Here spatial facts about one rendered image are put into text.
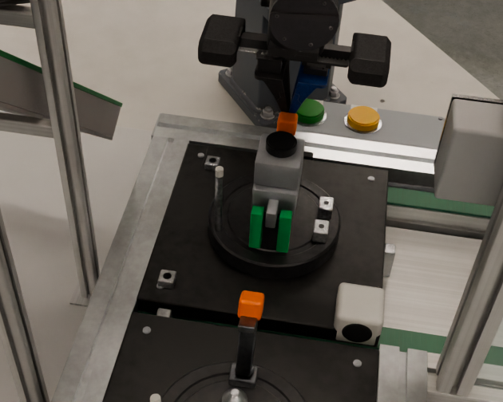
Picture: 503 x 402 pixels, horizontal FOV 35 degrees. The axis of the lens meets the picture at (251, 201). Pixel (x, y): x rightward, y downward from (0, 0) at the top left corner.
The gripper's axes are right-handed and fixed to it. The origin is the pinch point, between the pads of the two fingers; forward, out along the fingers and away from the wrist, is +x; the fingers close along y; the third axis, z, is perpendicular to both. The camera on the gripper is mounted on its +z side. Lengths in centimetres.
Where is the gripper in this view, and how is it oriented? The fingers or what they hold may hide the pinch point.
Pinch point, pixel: (291, 90)
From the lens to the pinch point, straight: 83.6
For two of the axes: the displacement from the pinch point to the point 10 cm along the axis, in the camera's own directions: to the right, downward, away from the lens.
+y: -9.9, -1.5, 0.8
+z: 1.6, -7.1, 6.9
